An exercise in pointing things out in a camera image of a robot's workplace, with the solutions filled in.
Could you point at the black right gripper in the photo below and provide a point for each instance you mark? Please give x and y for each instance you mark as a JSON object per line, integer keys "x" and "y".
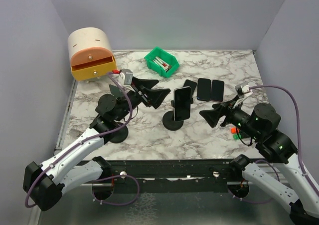
{"x": 212, "y": 116}

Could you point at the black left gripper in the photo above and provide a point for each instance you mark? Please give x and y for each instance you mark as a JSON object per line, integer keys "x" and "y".
{"x": 155, "y": 97}

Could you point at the pink-edged black phone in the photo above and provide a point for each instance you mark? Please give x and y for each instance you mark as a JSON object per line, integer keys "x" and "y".
{"x": 217, "y": 90}

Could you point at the brown round-base phone stand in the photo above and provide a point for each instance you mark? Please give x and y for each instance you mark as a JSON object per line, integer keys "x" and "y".
{"x": 116, "y": 92}

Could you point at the black tall phone stand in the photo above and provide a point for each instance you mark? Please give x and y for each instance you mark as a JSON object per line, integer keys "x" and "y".
{"x": 168, "y": 119}

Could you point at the silver-edged phone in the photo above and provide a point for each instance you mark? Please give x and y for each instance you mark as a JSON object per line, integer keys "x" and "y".
{"x": 191, "y": 84}

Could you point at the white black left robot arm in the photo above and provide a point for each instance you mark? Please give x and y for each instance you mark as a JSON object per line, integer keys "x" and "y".
{"x": 47, "y": 182}

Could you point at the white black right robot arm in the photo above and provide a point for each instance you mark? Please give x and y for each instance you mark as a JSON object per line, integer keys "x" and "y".
{"x": 300, "y": 199}

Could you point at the orange cap marker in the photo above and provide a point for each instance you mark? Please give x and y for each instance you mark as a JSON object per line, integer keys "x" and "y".
{"x": 234, "y": 130}

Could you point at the items inside green bin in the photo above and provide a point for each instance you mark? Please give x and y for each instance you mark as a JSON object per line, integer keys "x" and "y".
{"x": 162, "y": 64}

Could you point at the green plastic bin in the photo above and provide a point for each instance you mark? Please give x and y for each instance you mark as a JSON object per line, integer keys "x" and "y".
{"x": 170, "y": 59}

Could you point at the green cap marker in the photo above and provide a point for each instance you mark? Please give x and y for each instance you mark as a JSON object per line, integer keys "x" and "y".
{"x": 236, "y": 137}

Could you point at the beige orange drawer box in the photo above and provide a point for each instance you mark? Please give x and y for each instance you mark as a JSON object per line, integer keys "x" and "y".
{"x": 90, "y": 54}

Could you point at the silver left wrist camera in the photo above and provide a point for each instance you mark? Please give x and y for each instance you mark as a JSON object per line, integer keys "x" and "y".
{"x": 125, "y": 76}

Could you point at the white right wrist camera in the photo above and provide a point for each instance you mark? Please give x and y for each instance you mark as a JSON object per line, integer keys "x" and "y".
{"x": 243, "y": 91}

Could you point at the black front rail bar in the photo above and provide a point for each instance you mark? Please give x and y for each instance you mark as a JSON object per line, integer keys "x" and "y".
{"x": 171, "y": 176}

